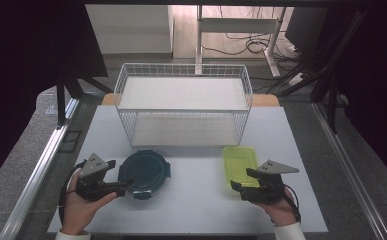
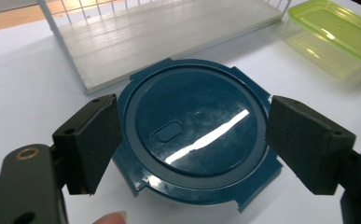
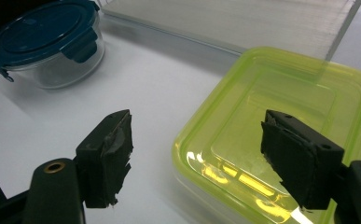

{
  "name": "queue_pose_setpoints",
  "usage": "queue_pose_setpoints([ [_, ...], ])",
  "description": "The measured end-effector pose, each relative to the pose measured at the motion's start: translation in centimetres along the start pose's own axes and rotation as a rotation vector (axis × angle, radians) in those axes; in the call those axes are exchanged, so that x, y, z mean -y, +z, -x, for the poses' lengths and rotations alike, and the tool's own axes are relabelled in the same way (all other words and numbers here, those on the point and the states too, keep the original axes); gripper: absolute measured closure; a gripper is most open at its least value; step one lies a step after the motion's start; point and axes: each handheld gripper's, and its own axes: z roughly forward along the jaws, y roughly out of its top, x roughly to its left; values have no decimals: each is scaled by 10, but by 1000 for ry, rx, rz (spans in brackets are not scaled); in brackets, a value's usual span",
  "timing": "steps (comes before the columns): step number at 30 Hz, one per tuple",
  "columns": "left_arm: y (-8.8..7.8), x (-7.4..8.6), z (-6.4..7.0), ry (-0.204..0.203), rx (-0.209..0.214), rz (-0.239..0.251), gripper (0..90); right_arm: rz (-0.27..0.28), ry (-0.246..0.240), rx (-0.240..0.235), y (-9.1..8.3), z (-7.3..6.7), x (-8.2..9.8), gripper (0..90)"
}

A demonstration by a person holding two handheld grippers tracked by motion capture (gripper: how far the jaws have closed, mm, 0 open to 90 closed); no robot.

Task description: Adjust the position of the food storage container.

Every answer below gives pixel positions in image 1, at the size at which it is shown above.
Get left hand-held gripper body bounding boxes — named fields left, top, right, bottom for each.
left=75, top=152, right=129, bottom=203

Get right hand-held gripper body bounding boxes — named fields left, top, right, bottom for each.
left=240, top=159, right=301, bottom=205

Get yellow-green rectangular container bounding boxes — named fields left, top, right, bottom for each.
left=222, top=145, right=261, bottom=189

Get round container dark blue lid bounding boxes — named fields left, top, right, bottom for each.
left=118, top=149, right=172, bottom=201

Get white wire shelf rack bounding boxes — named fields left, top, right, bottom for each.
left=113, top=62, right=254, bottom=149

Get person's right hand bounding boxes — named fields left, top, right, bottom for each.
left=253, top=186, right=299, bottom=228

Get person's left hand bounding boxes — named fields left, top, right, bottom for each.
left=60, top=170, right=119, bottom=236

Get wooden board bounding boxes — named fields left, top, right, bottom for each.
left=100, top=92, right=281, bottom=108

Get black metal stand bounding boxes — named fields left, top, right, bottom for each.
left=55, top=71, right=115, bottom=130
left=277, top=9, right=369, bottom=135

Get white power strip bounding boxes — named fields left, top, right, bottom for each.
left=287, top=72, right=306, bottom=88

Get white cabinet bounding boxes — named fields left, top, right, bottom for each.
left=85, top=4, right=175, bottom=56

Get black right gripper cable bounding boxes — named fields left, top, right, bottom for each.
left=281, top=184, right=302, bottom=224

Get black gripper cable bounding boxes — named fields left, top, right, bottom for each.
left=57, top=159, right=88, bottom=225
left=281, top=184, right=302, bottom=224

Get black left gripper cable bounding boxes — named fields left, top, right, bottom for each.
left=57, top=159, right=88, bottom=225

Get aluminium rail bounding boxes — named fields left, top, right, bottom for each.
left=0, top=97, right=81, bottom=240
left=310, top=101, right=387, bottom=240

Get black floor cables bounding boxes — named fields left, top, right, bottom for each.
left=200, top=5, right=310, bottom=94

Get white desk frame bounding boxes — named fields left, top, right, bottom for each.
left=194, top=4, right=288, bottom=79

